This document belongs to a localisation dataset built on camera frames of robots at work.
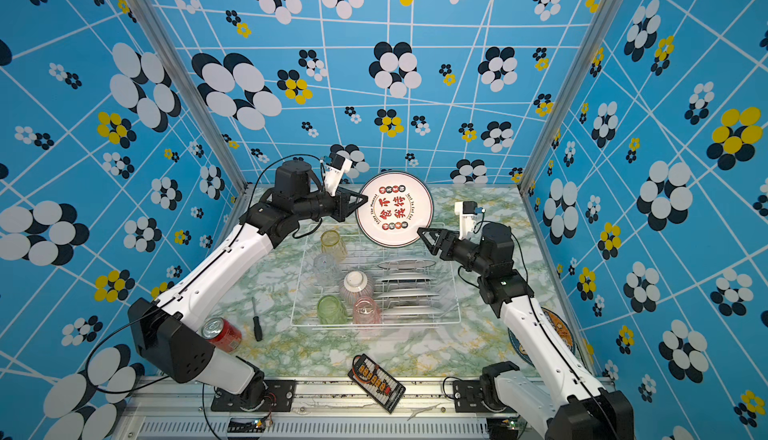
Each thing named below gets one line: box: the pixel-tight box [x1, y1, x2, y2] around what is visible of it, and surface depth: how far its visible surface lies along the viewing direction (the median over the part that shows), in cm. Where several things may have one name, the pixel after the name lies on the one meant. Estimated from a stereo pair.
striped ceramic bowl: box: [339, 269, 375, 305], surface depth 88 cm
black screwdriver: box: [252, 297, 263, 342], surface depth 86 cm
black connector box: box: [348, 353, 406, 414], surface depth 76 cm
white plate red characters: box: [356, 171, 434, 248], surface depth 75 cm
